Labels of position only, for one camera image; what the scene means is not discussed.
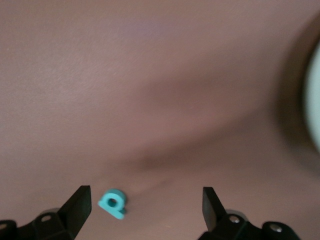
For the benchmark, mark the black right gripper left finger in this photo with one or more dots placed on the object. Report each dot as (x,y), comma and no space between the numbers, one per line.
(75,207)

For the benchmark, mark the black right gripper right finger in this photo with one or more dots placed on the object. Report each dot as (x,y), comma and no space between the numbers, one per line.
(212,210)

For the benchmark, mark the teal letter p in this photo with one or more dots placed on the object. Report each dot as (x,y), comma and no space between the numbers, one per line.
(105,203)

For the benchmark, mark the light green plate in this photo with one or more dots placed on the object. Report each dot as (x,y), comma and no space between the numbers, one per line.
(315,100)

